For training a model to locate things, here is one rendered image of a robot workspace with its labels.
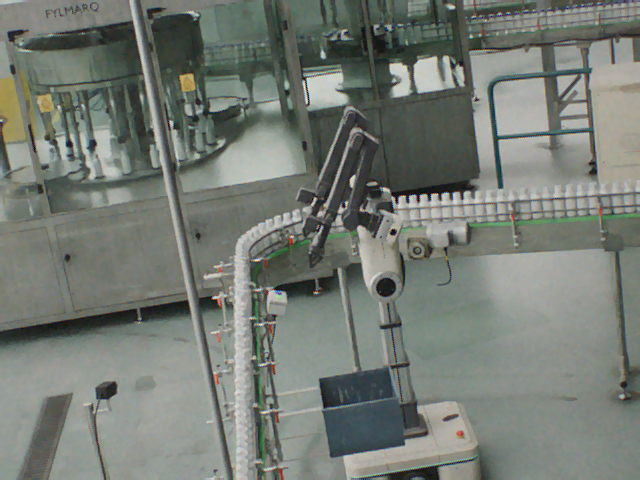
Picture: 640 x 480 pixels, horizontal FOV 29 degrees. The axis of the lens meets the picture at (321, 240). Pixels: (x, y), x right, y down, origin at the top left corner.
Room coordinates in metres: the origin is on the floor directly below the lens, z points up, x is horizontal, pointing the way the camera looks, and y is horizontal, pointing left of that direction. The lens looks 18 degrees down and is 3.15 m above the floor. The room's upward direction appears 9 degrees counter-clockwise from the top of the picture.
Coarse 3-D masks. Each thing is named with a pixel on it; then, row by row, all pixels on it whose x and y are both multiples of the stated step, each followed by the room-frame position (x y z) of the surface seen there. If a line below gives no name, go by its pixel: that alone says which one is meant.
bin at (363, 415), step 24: (336, 384) 4.86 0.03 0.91; (360, 384) 4.86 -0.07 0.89; (384, 384) 4.86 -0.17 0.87; (312, 408) 4.61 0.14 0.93; (336, 408) 4.55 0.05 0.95; (360, 408) 4.55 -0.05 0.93; (384, 408) 4.55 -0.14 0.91; (336, 432) 4.55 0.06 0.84; (360, 432) 4.55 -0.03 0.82; (384, 432) 4.55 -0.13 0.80; (312, 456) 4.60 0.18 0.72; (336, 456) 4.55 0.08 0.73
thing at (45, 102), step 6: (180, 78) 8.31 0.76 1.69; (186, 78) 8.31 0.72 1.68; (192, 78) 8.31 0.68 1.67; (186, 84) 8.31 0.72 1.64; (192, 84) 8.31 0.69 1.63; (186, 90) 8.31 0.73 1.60; (192, 90) 8.31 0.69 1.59; (42, 96) 8.29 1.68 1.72; (48, 96) 8.29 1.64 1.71; (42, 102) 8.29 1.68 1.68; (48, 102) 8.29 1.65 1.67; (42, 108) 8.29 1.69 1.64; (48, 108) 8.29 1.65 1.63
